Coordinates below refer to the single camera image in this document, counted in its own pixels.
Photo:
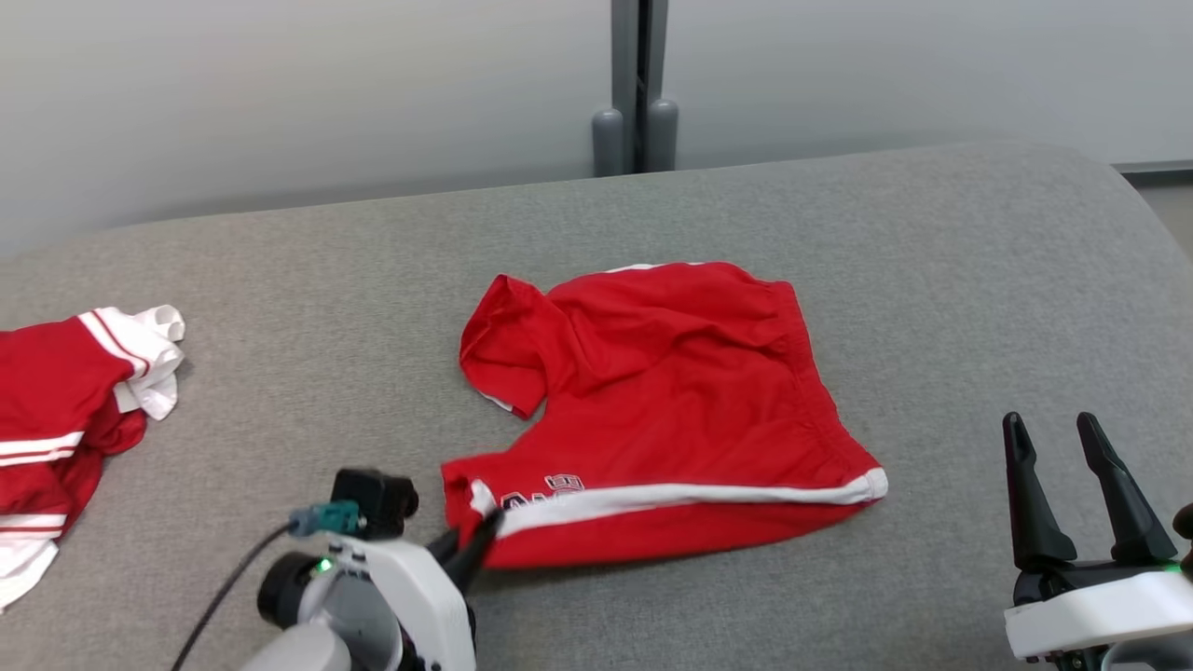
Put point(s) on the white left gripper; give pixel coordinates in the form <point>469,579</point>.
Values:
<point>419,596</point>

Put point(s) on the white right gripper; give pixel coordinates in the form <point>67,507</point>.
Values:
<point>1090,615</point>

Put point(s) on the red shorts white stripe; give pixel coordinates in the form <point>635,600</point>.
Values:
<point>671,401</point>

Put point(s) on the red basketball jersey white trim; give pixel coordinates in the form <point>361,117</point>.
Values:
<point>47,391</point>

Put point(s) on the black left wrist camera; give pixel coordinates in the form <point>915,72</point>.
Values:
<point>373,499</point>

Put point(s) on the aluminium partition post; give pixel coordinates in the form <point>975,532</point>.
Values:
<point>623,56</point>

